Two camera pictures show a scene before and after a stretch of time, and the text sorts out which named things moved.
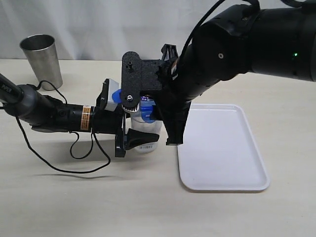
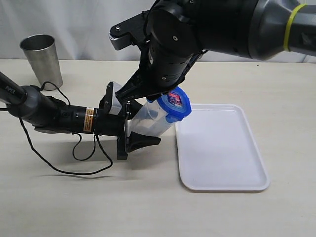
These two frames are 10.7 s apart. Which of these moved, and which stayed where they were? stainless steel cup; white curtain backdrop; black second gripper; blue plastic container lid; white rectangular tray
Moved: blue plastic container lid; black second gripper
Stayed: white curtain backdrop; stainless steel cup; white rectangular tray
